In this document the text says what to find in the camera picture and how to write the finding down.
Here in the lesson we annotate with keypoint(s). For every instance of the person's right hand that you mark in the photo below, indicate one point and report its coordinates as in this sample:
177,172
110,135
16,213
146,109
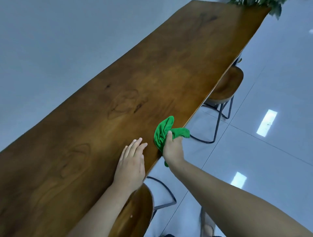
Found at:
173,151

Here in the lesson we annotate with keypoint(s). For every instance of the person's left hand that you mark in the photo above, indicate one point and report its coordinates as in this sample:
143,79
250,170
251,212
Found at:
129,168

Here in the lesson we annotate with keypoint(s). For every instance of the person's left little finger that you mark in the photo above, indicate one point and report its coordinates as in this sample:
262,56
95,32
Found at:
123,153

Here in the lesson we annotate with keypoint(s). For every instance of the person's right thumb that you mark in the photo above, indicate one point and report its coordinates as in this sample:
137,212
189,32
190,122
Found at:
169,138

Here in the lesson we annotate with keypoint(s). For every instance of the person's left middle finger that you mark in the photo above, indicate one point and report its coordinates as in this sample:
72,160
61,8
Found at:
136,148

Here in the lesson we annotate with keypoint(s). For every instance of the green cleaning cloth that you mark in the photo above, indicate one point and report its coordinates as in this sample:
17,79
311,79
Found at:
162,131

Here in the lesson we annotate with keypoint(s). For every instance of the person's left forearm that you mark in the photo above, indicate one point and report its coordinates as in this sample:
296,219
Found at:
102,210

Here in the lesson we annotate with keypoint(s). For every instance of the person's right forearm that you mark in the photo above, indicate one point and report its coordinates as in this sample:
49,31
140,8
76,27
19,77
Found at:
234,207

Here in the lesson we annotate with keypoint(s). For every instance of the wooden stool with metal legs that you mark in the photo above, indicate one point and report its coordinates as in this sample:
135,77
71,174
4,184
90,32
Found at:
226,85
134,214

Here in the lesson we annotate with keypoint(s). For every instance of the person's beige shoe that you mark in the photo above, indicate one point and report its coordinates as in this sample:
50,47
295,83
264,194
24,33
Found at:
207,225

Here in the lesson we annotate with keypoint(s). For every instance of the green leafy plant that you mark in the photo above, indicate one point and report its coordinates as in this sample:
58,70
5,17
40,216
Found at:
266,4

